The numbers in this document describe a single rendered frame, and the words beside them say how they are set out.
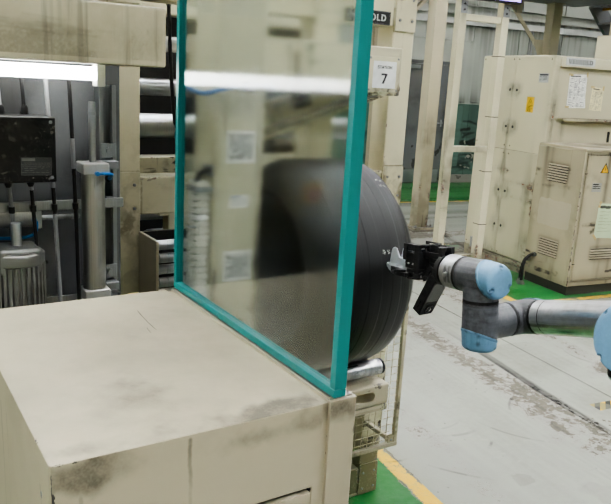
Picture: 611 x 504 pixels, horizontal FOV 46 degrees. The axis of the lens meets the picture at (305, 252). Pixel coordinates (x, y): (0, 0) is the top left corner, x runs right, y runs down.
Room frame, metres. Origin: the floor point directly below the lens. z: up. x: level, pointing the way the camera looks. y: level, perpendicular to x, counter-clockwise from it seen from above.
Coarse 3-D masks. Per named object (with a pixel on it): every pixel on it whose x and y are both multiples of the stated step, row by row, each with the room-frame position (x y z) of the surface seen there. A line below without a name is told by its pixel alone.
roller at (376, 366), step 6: (366, 360) 1.87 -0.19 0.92; (372, 360) 1.87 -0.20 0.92; (378, 360) 1.87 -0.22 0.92; (348, 366) 1.82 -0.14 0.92; (354, 366) 1.82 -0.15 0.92; (360, 366) 1.83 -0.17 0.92; (366, 366) 1.84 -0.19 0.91; (372, 366) 1.85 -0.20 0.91; (378, 366) 1.86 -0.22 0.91; (384, 366) 1.87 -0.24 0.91; (348, 372) 1.80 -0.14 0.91; (354, 372) 1.81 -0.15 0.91; (360, 372) 1.82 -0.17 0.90; (366, 372) 1.83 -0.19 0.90; (372, 372) 1.85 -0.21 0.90; (378, 372) 1.86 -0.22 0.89; (348, 378) 1.80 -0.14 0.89; (354, 378) 1.82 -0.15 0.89
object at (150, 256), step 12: (144, 240) 2.07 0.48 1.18; (156, 240) 2.01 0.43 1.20; (168, 240) 2.04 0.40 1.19; (144, 252) 2.07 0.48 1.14; (156, 252) 2.00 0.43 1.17; (168, 252) 2.04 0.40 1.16; (144, 264) 2.07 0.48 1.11; (156, 264) 2.00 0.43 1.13; (168, 264) 2.04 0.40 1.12; (144, 276) 2.07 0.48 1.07; (156, 276) 2.00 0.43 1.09; (168, 276) 2.16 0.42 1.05; (144, 288) 2.07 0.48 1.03; (156, 288) 2.00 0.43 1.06; (168, 288) 2.04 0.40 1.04
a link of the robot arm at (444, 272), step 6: (444, 258) 1.51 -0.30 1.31; (450, 258) 1.50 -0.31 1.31; (456, 258) 1.49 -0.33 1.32; (444, 264) 1.50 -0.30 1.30; (450, 264) 1.49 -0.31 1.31; (438, 270) 1.51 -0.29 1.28; (444, 270) 1.49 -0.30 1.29; (450, 270) 1.48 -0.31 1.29; (444, 276) 1.48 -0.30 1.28; (450, 276) 1.47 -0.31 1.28; (444, 282) 1.49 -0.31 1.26; (450, 282) 1.48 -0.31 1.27
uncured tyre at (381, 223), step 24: (360, 192) 1.78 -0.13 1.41; (384, 192) 1.81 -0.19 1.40; (360, 216) 1.72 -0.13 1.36; (384, 216) 1.75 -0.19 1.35; (360, 240) 1.68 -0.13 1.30; (384, 240) 1.72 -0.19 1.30; (408, 240) 1.77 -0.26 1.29; (360, 264) 1.66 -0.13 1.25; (384, 264) 1.70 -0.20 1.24; (360, 288) 1.65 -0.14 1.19; (384, 288) 1.69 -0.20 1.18; (408, 288) 1.74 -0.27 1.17; (360, 312) 1.66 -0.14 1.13; (384, 312) 1.70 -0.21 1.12; (360, 336) 1.69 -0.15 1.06; (384, 336) 1.74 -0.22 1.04; (360, 360) 1.82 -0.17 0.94
